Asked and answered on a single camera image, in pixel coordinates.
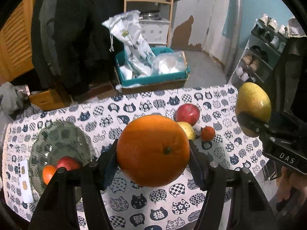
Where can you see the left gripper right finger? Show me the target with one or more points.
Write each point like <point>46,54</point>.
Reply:
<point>249,207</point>

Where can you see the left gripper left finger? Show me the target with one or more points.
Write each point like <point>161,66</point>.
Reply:
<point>57,208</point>

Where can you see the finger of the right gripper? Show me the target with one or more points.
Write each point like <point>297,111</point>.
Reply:
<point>253,126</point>

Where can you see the green pear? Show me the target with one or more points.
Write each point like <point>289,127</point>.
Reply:
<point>253,100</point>

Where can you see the large orange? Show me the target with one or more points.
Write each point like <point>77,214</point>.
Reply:
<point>48,172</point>
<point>153,151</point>

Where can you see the small tangerine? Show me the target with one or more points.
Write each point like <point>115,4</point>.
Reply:
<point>207,133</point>

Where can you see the red apple back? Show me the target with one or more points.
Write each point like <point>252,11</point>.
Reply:
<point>69,163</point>

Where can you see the red apple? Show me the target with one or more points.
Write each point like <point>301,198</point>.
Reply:
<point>69,163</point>
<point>187,113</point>

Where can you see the yellow pear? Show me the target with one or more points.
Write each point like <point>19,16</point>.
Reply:
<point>188,129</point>

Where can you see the red apple front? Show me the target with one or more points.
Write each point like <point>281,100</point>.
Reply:
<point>187,113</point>

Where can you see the large orange front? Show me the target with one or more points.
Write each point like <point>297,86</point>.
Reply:
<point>153,151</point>

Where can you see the person's right hand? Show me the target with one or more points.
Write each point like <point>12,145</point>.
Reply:
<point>287,182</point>

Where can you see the white card on table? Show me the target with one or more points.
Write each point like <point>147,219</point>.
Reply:
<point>25,185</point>

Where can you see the green glass bowl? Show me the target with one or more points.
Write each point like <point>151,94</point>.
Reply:
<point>54,142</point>

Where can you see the grey shoe rack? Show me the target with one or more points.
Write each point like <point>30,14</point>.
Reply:
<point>262,51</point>

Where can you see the clear plastic bag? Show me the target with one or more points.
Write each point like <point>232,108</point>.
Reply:
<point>169,63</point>

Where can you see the wooden drawer box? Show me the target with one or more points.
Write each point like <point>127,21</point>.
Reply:
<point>50,100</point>

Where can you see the pile of grey clothes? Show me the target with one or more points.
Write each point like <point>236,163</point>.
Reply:
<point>15,103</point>

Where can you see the white rice bag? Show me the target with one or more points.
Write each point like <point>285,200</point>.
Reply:
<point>126,28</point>

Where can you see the white patterned storage box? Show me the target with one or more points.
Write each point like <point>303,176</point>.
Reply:
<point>155,31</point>

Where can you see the teal storage box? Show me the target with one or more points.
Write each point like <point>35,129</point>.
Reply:
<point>128,77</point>

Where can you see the steel steamer pot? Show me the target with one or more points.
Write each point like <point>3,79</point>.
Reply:
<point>152,15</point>

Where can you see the wooden louvered wardrobe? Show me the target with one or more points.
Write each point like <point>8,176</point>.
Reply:
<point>16,49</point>

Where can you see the wooden shelf rack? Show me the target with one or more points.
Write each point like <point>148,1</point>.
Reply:
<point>164,6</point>

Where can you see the black hanging jacket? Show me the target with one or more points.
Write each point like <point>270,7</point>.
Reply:
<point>70,44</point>

